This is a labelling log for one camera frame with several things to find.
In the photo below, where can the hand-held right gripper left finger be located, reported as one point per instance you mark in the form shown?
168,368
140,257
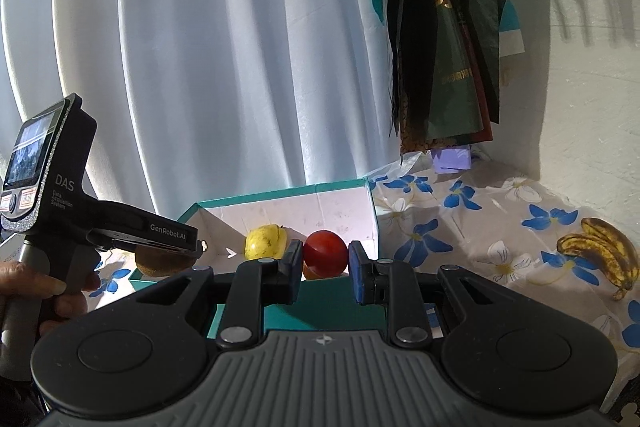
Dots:
292,272

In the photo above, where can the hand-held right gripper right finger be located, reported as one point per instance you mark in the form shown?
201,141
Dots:
356,272

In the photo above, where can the red cherry tomato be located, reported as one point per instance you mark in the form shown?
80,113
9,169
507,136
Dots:
325,254

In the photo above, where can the yellow apple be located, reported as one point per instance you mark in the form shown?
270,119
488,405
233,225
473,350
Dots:
265,242

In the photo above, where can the teal cardboard box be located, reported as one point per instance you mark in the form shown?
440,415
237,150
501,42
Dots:
320,212

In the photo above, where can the brown kiwi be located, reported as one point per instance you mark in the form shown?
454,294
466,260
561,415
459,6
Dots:
160,263

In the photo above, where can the person's left hand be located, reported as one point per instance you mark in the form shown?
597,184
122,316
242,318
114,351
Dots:
25,281

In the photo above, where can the brown gold patterned bag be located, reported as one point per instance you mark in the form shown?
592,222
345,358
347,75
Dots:
412,142

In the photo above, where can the lilac small box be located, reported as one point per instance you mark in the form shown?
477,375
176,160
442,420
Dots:
452,159

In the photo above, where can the blue floral tablecloth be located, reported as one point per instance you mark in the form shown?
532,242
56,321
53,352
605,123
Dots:
500,227

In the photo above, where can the white curtain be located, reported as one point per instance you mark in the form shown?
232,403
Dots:
200,57

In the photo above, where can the overripe banana bunch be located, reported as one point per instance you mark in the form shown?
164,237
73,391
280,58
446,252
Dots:
600,247

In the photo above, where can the black shopping bag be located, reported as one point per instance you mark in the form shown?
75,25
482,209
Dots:
410,7

